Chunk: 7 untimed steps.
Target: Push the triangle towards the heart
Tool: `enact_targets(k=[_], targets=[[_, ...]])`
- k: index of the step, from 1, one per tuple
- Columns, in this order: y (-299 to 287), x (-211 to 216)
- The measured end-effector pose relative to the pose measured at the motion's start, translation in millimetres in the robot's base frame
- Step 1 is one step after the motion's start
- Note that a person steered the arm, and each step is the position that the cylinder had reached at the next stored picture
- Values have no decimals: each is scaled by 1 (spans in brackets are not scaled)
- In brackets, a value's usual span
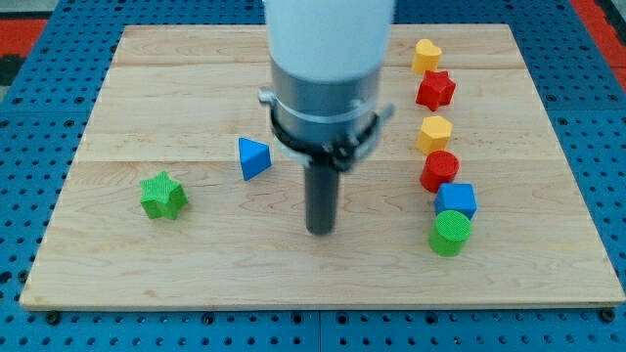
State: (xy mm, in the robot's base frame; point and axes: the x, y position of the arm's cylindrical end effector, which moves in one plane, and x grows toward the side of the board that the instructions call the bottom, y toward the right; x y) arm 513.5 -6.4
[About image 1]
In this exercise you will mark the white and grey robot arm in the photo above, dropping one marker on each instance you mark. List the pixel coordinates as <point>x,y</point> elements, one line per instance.
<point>326,57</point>

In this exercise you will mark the blue triangle block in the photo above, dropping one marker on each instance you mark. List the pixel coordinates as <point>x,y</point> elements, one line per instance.
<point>254,156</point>

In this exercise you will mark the yellow heart block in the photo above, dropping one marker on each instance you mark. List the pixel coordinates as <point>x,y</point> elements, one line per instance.
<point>426,57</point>

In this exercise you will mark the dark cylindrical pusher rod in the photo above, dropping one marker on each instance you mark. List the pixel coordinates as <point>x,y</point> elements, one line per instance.
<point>321,183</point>

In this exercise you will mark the red cylinder block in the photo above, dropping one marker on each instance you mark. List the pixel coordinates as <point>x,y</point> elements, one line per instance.
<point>440,167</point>

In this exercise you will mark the yellow hexagon block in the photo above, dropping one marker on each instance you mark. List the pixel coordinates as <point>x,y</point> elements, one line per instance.
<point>434,135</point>

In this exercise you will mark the light wooden board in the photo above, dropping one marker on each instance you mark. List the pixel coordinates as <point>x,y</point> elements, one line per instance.
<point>178,98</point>

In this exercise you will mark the green cylinder block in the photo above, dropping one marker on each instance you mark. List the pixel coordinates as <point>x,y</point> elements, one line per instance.
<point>450,232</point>

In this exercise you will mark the blue cube block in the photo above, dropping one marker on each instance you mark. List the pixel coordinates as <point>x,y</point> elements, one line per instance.
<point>456,196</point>

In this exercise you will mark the red star block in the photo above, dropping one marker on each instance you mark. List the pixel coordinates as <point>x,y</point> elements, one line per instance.
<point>436,90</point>

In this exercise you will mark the green star block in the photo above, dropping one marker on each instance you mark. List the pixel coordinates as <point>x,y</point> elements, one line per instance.
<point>162,196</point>

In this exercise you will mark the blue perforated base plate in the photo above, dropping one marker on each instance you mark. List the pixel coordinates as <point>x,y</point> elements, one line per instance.
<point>48,104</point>

